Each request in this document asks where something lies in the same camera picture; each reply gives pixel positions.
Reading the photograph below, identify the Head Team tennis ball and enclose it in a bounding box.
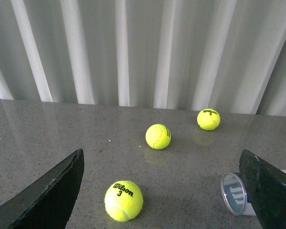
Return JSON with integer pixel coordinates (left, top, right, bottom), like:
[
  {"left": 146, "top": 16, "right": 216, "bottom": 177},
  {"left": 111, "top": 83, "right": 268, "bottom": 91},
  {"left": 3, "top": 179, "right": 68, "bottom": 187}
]
[{"left": 145, "top": 124, "right": 172, "bottom": 150}]

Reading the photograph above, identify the Wilson tennis ball can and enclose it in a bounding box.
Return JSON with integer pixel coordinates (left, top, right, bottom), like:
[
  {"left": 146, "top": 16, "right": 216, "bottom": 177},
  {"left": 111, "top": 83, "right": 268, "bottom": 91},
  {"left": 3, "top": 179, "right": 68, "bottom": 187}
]
[{"left": 221, "top": 173, "right": 286, "bottom": 221}]

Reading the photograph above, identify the wilson 3 tennis ball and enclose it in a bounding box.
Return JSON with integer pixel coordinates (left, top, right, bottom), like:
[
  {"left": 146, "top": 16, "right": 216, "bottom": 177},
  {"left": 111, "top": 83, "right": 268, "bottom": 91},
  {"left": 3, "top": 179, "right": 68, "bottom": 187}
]
[
  {"left": 197, "top": 108, "right": 221, "bottom": 131},
  {"left": 104, "top": 180, "right": 143, "bottom": 222}
]

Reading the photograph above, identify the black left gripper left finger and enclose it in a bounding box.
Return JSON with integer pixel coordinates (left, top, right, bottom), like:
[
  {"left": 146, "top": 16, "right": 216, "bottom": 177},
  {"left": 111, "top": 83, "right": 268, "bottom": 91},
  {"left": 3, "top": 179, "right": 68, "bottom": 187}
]
[{"left": 0, "top": 149, "right": 84, "bottom": 229}]

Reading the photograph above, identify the white pleated curtain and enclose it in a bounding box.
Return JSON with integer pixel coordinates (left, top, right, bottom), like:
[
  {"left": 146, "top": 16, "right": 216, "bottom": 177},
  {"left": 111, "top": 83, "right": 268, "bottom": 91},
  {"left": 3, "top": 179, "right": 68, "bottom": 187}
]
[{"left": 0, "top": 0, "right": 286, "bottom": 116}]

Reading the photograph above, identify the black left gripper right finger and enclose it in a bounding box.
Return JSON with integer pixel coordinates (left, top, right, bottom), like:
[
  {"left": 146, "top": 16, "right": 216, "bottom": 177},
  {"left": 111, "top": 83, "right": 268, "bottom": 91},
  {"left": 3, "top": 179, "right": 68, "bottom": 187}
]
[{"left": 239, "top": 149, "right": 286, "bottom": 229}]

